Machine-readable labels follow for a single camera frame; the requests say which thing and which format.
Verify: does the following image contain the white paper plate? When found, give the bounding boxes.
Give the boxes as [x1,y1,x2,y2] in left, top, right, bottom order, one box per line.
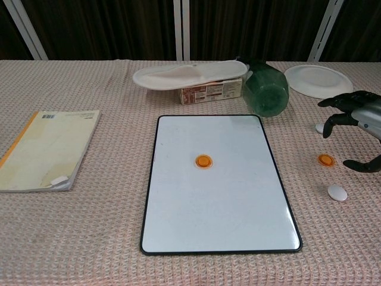
[283,64,354,100]

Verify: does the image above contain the green plastic spray bottle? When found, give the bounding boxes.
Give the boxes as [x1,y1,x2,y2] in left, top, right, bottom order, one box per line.
[235,55,290,117]

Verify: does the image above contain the dark pleated curtain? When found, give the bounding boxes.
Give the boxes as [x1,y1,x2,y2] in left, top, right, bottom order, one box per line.
[323,0,381,63]
[189,0,324,62]
[0,0,32,60]
[22,0,179,60]

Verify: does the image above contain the black-framed white magnetic board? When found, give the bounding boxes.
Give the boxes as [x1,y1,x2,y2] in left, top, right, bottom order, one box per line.
[139,114,304,256]

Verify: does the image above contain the beige waffle tablecloth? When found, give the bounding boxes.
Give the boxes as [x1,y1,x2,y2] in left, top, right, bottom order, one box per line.
[0,58,381,286]

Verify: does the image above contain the orange round magnet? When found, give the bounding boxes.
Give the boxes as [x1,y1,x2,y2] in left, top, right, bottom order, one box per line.
[195,154,214,170]
[317,153,336,168]

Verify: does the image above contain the white frame post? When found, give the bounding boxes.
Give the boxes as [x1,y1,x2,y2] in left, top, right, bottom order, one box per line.
[173,0,191,60]
[308,0,345,63]
[4,0,48,60]

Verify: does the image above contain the white disposable slipper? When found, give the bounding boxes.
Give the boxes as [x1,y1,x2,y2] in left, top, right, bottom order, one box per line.
[132,59,249,91]

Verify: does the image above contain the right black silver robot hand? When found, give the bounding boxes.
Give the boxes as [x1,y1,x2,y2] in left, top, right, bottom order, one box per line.
[317,91,381,174]

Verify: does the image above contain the yellow notebook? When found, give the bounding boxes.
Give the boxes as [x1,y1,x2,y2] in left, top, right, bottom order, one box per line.
[0,110,101,194]

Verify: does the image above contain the printed brown white carton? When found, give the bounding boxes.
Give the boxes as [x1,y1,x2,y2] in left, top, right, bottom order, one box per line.
[179,77,243,105]

